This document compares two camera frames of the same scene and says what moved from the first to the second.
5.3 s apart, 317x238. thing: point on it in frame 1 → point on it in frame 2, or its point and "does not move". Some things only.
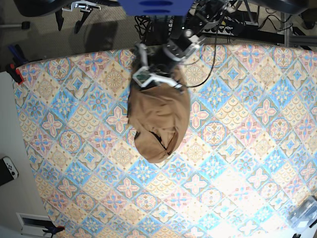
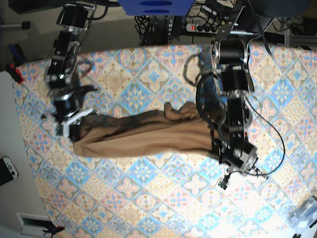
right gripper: x=181 y=48 → x=237 y=156
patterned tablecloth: x=249 y=157 does not move
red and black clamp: x=15 y=74 does not move
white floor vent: x=33 y=224 does not move
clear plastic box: x=304 y=216 does not move
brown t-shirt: x=160 y=113 → x=177 y=130
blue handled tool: x=18 y=58 does not move
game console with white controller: x=8 y=171 does not move
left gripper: x=84 y=7 → x=66 y=106
